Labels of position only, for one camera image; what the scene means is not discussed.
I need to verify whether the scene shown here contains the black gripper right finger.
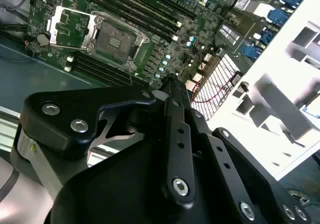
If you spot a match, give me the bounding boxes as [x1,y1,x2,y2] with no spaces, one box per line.
[172,75,311,224]

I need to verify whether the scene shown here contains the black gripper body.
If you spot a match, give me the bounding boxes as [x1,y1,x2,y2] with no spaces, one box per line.
[46,143,241,224]

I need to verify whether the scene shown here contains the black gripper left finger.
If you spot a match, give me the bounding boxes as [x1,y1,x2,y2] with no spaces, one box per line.
[19,75,197,206]

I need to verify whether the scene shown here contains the straight locking lever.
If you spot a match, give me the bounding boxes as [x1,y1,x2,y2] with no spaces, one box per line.
[128,60,134,85]

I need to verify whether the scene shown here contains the metal socket cover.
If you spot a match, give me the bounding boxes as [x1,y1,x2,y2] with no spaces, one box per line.
[46,5,99,53]

